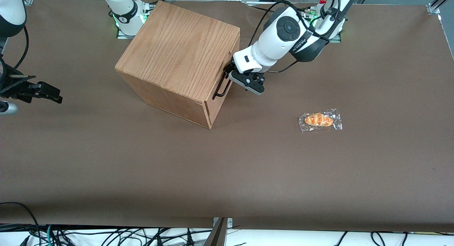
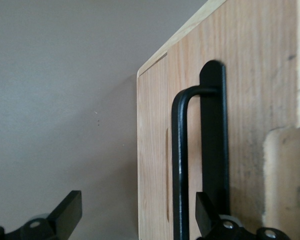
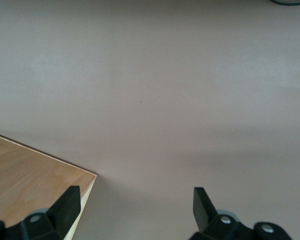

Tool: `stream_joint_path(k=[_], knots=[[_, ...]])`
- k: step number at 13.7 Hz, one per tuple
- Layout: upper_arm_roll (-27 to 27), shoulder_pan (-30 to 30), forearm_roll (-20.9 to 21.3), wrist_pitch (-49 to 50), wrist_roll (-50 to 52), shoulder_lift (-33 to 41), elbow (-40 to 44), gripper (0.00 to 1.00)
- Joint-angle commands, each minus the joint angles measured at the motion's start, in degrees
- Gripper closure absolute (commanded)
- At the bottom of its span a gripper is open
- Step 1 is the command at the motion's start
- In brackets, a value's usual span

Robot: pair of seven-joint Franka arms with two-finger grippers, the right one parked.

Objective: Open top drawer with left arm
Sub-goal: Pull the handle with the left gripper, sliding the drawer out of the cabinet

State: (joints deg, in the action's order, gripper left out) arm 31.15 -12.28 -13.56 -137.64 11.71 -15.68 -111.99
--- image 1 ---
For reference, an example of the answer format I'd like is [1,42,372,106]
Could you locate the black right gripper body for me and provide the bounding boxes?
[0,56,37,104]

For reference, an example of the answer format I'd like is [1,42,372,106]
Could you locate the wooden drawer with black handle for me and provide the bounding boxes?
[205,34,241,116]

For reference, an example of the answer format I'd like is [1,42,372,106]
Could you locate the light wooden drawer cabinet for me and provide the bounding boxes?
[115,0,241,130]

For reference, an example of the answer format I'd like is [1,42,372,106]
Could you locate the bread roll in clear wrapper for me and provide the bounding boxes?
[298,108,343,133]

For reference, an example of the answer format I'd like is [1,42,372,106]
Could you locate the aluminium corner profile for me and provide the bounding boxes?
[425,0,454,15]

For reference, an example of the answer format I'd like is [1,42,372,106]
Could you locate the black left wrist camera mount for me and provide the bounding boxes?
[229,70,266,96]

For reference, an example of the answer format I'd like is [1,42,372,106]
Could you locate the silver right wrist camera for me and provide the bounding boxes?
[0,101,19,115]

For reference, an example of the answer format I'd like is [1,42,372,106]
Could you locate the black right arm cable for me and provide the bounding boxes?
[13,25,29,70]

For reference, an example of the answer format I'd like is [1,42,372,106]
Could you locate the black looped cable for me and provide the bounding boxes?
[0,202,41,246]

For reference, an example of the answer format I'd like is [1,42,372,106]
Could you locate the metal table edge bracket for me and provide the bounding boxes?
[213,217,233,236]

